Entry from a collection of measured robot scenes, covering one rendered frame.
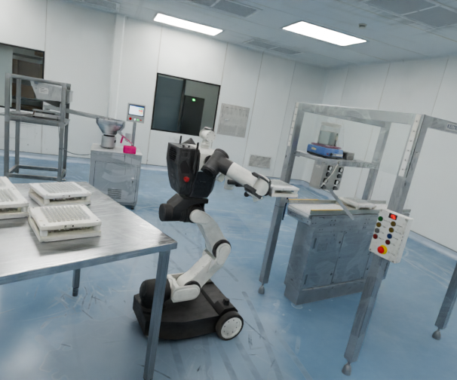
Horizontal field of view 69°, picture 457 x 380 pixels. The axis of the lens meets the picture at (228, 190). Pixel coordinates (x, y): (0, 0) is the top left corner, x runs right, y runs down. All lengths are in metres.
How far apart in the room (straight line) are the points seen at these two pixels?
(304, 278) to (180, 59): 5.54
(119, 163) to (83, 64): 3.17
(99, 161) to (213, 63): 3.92
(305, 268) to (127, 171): 2.66
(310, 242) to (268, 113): 5.55
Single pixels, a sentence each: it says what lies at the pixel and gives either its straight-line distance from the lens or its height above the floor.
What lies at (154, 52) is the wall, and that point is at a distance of 7.31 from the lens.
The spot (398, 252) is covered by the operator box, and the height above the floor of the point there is 0.92.
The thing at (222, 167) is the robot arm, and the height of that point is 1.20.
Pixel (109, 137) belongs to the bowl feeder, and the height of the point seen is 0.91.
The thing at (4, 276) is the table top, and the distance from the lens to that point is 1.35.
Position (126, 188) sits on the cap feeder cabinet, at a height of 0.30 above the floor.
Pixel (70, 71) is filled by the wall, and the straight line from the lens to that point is 7.26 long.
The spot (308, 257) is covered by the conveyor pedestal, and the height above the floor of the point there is 0.46.
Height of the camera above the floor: 1.51
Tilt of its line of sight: 13 degrees down
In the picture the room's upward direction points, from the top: 10 degrees clockwise
